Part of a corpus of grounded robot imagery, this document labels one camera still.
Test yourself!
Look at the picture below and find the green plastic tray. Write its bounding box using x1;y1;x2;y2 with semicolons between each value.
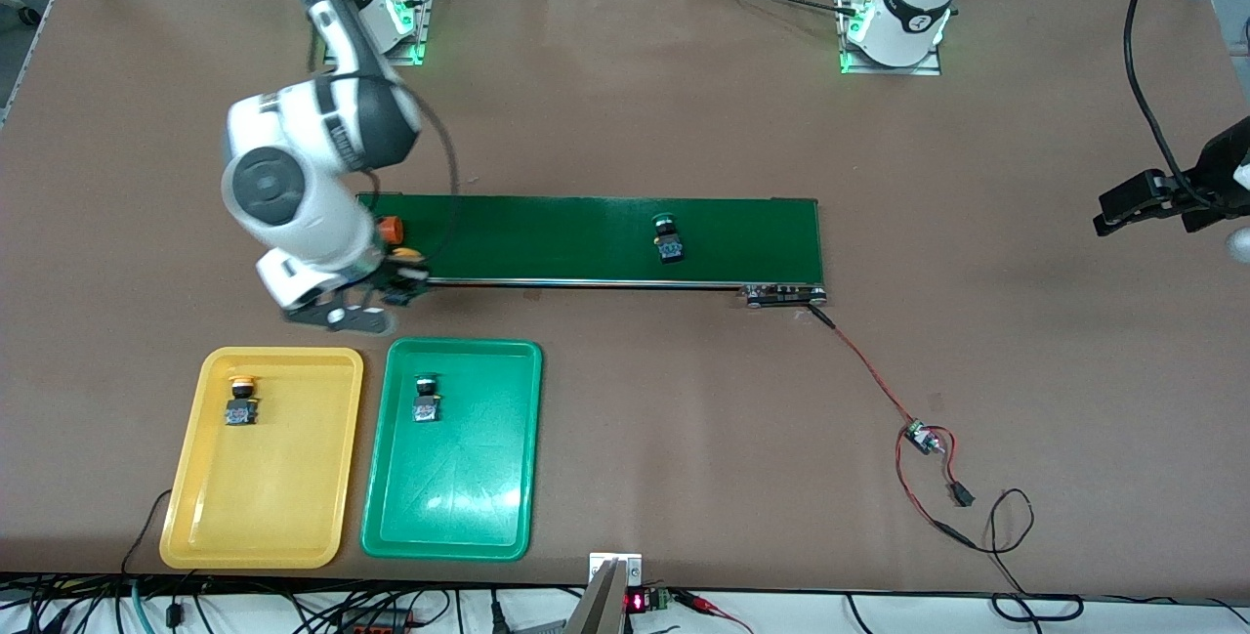
360;336;544;563

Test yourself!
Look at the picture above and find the green conveyor belt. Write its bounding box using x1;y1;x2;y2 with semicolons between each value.
354;191;829;311

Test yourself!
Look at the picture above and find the yellow plastic tray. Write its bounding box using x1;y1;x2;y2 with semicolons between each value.
159;346;365;571

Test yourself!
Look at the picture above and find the small speed controller board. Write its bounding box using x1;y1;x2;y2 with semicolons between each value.
900;421;946;456

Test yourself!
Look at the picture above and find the orange power strip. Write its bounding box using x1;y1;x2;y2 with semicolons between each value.
337;610;416;634

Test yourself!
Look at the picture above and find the red clip lead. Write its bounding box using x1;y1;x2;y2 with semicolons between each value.
682;591;755;634

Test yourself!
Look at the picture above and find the red black conveyor wire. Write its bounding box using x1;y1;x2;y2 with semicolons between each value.
809;305;978;549

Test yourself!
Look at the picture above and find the black looped wire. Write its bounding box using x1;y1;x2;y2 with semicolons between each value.
937;487;1085;623

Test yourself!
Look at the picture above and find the thin black table cable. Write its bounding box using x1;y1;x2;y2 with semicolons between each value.
120;487;175;578

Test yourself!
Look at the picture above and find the grey metal camera mount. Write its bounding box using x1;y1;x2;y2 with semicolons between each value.
564;552;646;634

